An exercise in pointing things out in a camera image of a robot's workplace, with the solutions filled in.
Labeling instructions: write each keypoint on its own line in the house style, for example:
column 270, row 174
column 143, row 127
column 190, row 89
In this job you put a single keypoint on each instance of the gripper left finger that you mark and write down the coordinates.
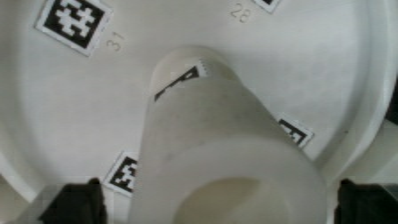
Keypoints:
column 78, row 207

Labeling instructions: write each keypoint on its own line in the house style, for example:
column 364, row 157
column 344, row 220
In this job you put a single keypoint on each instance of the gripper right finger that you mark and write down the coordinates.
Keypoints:
column 367, row 203

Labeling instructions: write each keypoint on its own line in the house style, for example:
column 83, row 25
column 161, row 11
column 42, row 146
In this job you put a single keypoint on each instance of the white cylindrical table leg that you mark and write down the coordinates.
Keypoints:
column 223, row 172

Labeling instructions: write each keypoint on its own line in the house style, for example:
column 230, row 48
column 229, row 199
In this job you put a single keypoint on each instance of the white round table top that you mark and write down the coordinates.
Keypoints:
column 312, row 51

